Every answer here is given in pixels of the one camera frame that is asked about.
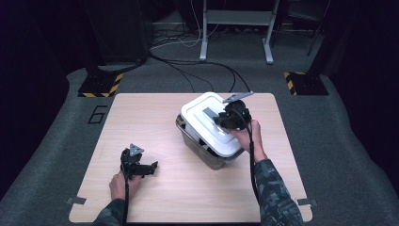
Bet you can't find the person's right hand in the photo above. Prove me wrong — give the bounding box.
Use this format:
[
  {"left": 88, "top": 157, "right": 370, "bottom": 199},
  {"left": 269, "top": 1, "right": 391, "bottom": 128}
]
[{"left": 228, "top": 120, "right": 268, "bottom": 164}]

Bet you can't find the white floor cable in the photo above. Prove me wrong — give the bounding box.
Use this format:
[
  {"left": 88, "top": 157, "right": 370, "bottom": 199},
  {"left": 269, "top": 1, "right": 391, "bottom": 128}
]
[{"left": 150, "top": 0, "right": 220, "bottom": 50}]

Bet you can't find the black floor cable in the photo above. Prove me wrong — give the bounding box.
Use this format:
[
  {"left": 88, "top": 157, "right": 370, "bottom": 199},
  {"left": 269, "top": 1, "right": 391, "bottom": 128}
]
[
  {"left": 149, "top": 51, "right": 252, "bottom": 94},
  {"left": 163, "top": 60, "right": 215, "bottom": 94}
]

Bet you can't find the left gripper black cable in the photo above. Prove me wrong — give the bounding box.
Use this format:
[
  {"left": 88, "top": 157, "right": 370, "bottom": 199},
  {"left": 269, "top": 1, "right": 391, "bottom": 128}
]
[{"left": 121, "top": 163, "right": 132, "bottom": 226}]

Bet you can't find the white storage box lid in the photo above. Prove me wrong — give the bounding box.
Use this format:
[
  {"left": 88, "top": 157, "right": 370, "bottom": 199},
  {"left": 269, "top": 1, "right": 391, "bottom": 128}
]
[{"left": 181, "top": 91, "right": 245, "bottom": 158}]

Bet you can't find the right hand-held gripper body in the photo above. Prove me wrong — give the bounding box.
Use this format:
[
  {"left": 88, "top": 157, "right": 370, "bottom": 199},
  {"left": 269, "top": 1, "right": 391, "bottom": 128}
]
[{"left": 220, "top": 90, "right": 255, "bottom": 131}]

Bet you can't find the black yellow striped stand base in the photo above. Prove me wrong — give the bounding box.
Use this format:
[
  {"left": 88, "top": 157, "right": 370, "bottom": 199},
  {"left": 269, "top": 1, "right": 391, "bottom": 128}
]
[
  {"left": 77, "top": 73, "right": 124, "bottom": 98},
  {"left": 283, "top": 71, "right": 329, "bottom": 96}
]

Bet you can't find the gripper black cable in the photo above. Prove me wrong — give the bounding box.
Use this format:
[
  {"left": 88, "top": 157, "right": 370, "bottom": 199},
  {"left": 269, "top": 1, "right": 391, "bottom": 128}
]
[
  {"left": 121, "top": 163, "right": 132, "bottom": 226},
  {"left": 233, "top": 106, "right": 262, "bottom": 205}
]

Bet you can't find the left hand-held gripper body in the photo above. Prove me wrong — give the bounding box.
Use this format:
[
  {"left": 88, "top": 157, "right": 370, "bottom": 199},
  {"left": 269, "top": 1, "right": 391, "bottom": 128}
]
[{"left": 120, "top": 143, "right": 146, "bottom": 181}]

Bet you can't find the person's left hand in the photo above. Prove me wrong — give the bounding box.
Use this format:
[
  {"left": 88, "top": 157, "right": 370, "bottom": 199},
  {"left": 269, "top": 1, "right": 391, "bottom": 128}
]
[{"left": 108, "top": 170, "right": 144, "bottom": 202}]

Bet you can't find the grey tape strip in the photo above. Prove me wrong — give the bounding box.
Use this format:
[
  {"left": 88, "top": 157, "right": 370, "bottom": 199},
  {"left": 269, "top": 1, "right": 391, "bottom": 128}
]
[
  {"left": 65, "top": 196, "right": 88, "bottom": 205},
  {"left": 295, "top": 198, "right": 318, "bottom": 207}
]

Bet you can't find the transparent brown storage box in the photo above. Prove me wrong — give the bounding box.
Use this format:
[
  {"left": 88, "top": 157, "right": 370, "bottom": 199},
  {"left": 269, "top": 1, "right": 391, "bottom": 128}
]
[{"left": 175, "top": 113, "right": 246, "bottom": 171}]

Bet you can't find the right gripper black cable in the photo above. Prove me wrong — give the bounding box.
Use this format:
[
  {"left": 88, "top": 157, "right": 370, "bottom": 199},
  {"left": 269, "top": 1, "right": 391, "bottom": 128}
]
[{"left": 233, "top": 106, "right": 262, "bottom": 205}]

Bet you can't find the white metal desk frame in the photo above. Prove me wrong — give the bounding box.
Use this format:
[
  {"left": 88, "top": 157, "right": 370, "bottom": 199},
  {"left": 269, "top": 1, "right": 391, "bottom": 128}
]
[{"left": 199, "top": 0, "right": 281, "bottom": 65}]

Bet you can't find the dark equipment cabinet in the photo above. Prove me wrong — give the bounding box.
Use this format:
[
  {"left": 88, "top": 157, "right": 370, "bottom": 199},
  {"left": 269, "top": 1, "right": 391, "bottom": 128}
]
[{"left": 79, "top": 0, "right": 150, "bottom": 65}]

